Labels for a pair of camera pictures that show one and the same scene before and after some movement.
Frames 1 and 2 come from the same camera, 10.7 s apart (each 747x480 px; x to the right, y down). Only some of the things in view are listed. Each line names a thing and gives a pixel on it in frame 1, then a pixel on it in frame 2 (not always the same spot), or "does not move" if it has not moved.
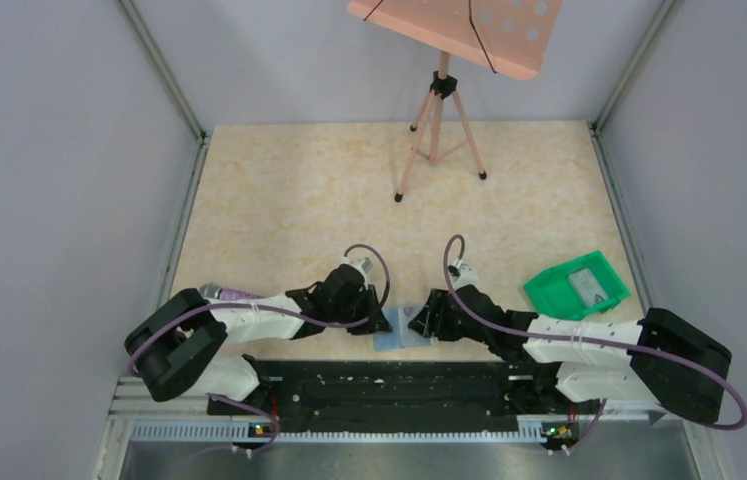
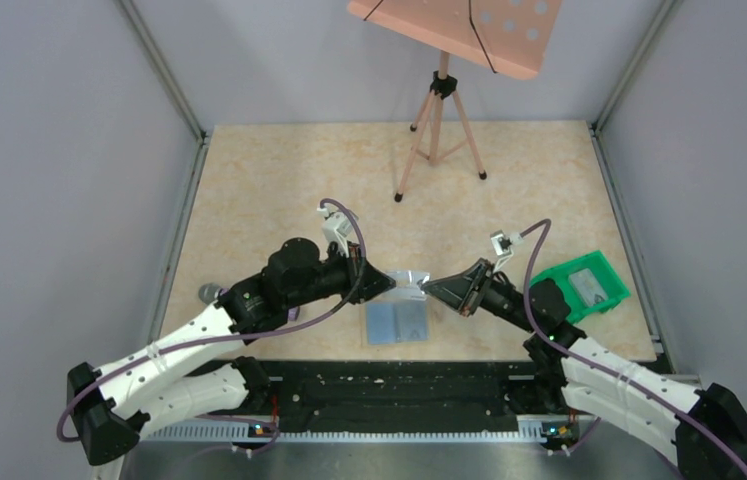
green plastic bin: [553, 294] does not move
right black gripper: [432, 319] -> [459, 291]
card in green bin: [588, 287] does not move
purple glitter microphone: [212, 290] does not move
